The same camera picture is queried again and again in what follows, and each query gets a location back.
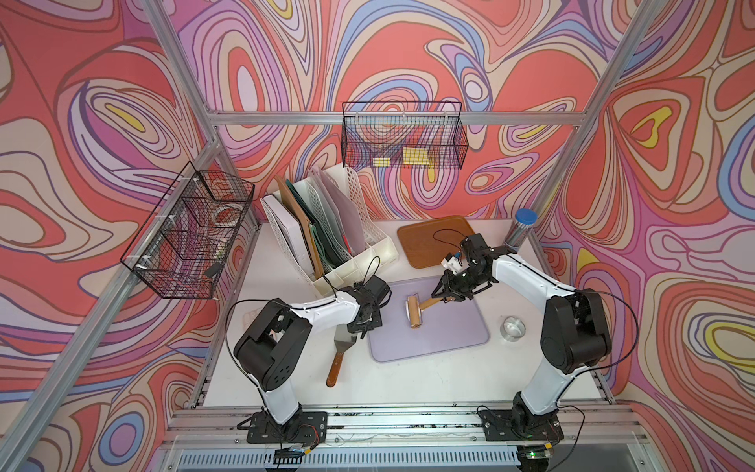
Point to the blue lid clear canister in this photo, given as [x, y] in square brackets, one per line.
[523, 221]

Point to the white board rack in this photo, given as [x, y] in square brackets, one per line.
[369, 247]

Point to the black wire basket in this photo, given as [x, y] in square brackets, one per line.
[182, 250]
[406, 133]

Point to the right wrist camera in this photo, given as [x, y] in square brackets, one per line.
[452, 263]

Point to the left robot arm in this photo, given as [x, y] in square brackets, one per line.
[270, 349]

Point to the dark green cutting board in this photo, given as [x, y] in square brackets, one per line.
[307, 196]

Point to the metal scraper wooden handle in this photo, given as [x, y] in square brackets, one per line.
[343, 341]

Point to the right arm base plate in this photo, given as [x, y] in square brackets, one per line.
[501, 425]

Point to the black wire basket back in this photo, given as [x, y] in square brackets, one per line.
[406, 133]

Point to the wooden dough roller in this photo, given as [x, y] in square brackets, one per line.
[415, 308]

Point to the brown wooden board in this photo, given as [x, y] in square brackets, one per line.
[289, 200]

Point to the white thick cutting board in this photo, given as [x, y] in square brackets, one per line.
[291, 231]

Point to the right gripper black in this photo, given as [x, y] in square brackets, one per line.
[450, 289]

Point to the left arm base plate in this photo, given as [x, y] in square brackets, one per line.
[307, 427]

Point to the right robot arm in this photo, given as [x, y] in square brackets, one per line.
[575, 334]

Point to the black wire basket left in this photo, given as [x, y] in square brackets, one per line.
[182, 250]

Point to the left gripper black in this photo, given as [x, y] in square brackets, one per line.
[377, 321]

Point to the purple cutting board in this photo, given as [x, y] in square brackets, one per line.
[444, 327]

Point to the brown wooden tray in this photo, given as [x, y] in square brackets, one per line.
[427, 243]

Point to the small glass bowl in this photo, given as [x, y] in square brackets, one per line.
[513, 329]

